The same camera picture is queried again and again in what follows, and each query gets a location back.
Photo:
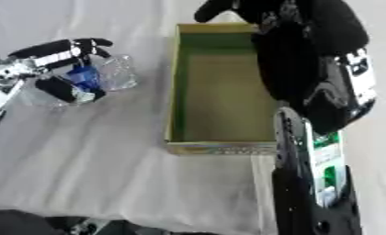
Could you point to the clear plastic bag blue object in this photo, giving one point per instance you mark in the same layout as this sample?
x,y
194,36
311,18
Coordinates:
x,y
108,75

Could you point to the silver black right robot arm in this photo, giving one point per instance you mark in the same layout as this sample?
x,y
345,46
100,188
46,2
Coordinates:
x,y
309,177

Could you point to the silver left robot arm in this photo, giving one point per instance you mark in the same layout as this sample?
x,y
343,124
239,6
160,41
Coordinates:
x,y
3,79

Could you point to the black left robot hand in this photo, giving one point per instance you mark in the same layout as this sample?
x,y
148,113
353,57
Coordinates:
x,y
57,50

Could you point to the tan cardboard box green inside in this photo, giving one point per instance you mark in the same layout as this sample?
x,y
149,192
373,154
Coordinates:
x,y
217,91

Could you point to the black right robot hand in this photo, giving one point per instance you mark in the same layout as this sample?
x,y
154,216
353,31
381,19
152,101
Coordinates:
x,y
303,33

